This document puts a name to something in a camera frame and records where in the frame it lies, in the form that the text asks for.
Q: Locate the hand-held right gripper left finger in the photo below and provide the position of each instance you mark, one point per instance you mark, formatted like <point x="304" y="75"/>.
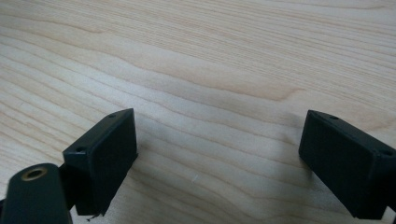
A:
<point x="101" y="161"/>

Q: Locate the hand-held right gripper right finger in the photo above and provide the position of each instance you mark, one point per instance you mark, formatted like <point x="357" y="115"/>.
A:
<point x="345" y="165"/>

